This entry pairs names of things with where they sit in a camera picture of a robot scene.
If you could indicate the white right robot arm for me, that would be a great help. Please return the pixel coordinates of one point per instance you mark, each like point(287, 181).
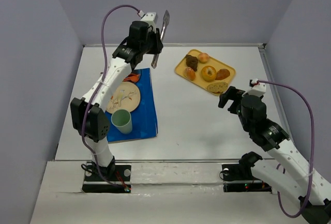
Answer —
point(298, 180)

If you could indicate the round peach bun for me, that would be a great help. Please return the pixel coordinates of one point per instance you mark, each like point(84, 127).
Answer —
point(203, 58)

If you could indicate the sugared round bun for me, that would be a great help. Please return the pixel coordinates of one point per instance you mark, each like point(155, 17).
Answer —
point(189, 73)

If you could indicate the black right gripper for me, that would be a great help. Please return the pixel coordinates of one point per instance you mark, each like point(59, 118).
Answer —
point(233, 99)

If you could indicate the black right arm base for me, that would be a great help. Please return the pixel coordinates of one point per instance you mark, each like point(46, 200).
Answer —
point(245, 180)

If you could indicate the blue patterned placemat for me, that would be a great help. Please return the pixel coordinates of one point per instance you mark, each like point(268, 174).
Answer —
point(144, 117)

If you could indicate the brown glazed roll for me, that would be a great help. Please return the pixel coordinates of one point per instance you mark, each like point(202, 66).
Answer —
point(222, 74)

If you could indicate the metal tongs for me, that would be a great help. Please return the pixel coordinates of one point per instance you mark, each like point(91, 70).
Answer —
point(165, 23)

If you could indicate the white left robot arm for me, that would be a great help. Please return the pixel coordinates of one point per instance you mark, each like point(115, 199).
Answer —
point(88, 112)

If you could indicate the seeded bread slice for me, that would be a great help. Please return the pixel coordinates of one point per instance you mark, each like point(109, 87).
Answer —
point(217, 87)

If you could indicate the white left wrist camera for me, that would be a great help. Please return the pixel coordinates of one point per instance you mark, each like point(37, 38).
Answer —
point(150, 18)

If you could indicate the green cup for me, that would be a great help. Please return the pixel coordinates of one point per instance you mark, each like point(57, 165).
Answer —
point(122, 120)

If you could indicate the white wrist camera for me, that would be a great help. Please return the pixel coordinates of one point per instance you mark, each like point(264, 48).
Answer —
point(150, 18)
point(257, 88)

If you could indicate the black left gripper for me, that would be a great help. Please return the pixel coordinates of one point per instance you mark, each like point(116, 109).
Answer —
point(157, 44)

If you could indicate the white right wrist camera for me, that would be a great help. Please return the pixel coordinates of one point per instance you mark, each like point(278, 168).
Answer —
point(257, 88)

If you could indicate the yellow tray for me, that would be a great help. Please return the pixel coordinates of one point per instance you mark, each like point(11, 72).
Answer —
point(181, 71)

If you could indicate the yellow glazed donut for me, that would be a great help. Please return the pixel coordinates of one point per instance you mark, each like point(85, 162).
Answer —
point(208, 73)

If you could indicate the orange spoon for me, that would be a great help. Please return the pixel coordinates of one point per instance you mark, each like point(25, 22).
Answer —
point(133, 79)

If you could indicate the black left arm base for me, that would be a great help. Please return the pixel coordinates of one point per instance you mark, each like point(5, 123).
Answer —
point(115, 179)

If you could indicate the dark brown chocolate bread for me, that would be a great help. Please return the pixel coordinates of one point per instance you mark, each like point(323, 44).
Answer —
point(192, 62)

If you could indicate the beige plate with branch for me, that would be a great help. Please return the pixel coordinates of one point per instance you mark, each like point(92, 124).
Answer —
point(127, 96)

